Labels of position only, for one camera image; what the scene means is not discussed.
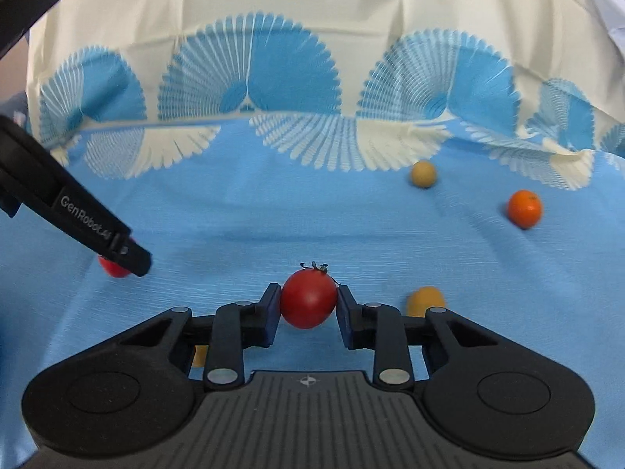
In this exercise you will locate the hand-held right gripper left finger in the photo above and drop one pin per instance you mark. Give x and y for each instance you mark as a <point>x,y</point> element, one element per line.
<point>271,312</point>

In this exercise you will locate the light blue cloth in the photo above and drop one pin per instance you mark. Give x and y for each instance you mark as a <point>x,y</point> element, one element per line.
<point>605,0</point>

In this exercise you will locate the tan longan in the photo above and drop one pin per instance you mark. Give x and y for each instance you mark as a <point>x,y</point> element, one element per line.
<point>423,174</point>

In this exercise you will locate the blue fabric sofa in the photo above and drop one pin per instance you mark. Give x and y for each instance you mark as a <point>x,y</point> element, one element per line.
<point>12,107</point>

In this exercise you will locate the red cherry tomato with stem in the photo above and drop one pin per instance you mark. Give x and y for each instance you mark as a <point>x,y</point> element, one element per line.
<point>307,303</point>

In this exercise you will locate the yellow cherry tomato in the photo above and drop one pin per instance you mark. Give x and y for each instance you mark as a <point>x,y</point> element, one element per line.
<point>422,300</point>
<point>200,356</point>

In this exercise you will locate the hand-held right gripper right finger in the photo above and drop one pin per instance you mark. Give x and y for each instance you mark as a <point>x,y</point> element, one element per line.
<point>344,317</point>

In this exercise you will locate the small orange mandarin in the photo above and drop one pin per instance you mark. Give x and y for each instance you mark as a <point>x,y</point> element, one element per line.
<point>525,208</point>

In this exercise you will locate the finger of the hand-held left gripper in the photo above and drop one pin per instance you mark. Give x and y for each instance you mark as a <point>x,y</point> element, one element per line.
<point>134,256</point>

